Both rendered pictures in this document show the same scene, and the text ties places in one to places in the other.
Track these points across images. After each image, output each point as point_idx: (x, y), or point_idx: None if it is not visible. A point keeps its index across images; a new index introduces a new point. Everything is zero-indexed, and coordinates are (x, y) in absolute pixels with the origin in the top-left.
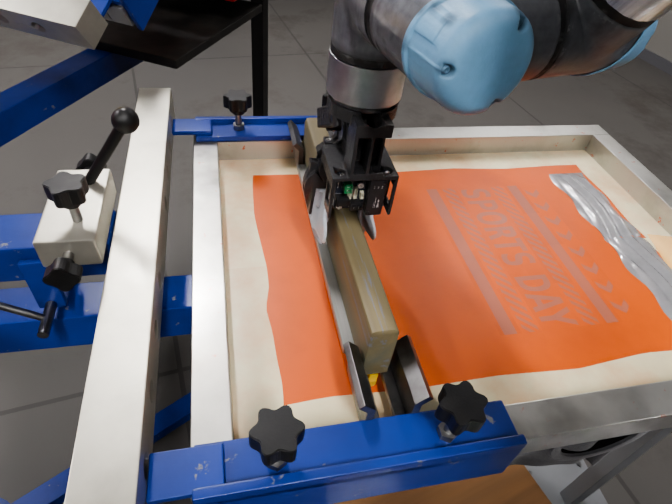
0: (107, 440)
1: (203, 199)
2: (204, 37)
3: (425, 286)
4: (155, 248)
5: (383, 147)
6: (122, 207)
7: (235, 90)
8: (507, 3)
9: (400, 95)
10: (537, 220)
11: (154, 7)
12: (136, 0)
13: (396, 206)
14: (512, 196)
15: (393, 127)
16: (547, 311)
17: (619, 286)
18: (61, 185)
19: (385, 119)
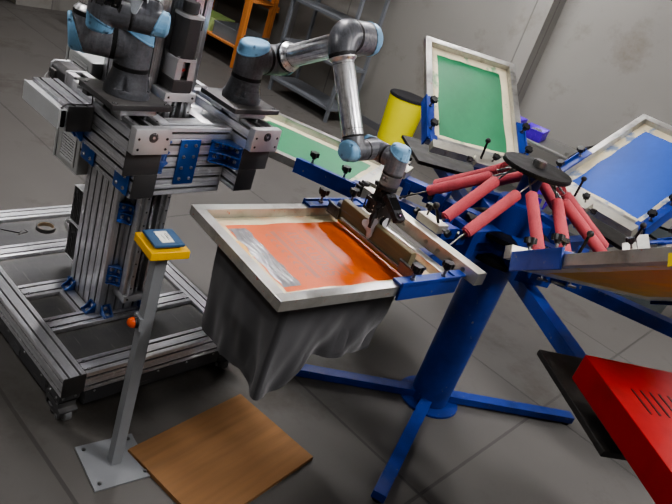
0: None
1: (421, 252)
2: (560, 378)
3: (336, 241)
4: (409, 221)
5: (375, 190)
6: (429, 230)
7: (452, 264)
8: (368, 135)
9: (379, 179)
10: (303, 262)
11: (515, 269)
12: (513, 258)
13: (362, 266)
14: (316, 272)
15: (375, 180)
16: (294, 234)
17: (267, 240)
18: (431, 203)
19: (378, 181)
